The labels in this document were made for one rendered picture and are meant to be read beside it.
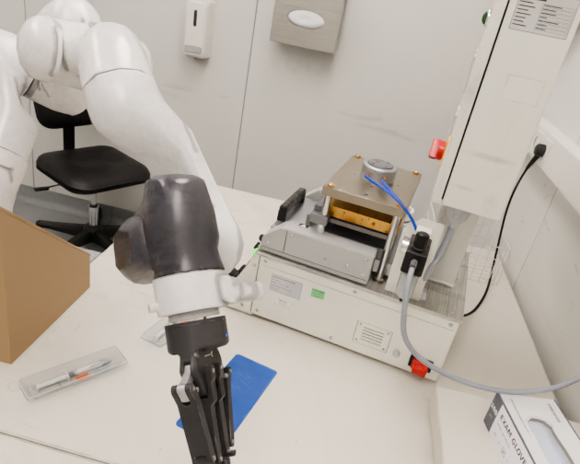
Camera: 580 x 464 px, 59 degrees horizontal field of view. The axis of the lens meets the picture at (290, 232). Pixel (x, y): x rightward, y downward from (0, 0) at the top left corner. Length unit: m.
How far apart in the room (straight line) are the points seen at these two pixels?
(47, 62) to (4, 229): 0.28
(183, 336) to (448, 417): 0.62
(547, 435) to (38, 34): 1.06
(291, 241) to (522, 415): 0.55
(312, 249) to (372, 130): 1.60
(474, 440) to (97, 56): 0.91
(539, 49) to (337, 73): 1.73
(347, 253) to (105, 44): 0.61
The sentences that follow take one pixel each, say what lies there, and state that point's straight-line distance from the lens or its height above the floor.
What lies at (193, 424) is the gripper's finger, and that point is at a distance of 0.62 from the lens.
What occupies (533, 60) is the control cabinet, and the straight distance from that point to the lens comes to 0.97.
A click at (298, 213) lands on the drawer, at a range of 1.28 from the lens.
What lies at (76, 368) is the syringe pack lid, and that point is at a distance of 1.07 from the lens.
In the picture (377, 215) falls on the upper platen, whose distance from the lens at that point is 1.13.
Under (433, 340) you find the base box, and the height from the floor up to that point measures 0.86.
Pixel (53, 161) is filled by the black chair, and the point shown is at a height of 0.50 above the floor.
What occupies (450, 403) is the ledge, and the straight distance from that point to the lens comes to 1.12.
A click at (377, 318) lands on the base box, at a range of 1.14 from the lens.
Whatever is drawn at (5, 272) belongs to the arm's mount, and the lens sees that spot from 1.01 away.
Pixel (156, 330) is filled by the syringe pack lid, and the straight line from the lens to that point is 1.15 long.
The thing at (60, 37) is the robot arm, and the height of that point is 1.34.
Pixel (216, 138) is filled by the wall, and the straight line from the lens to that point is 2.81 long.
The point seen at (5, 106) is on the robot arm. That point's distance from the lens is 1.21.
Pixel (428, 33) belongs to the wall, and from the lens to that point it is 2.59.
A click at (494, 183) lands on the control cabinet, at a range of 1.00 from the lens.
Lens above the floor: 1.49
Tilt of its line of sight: 26 degrees down
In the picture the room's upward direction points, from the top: 11 degrees clockwise
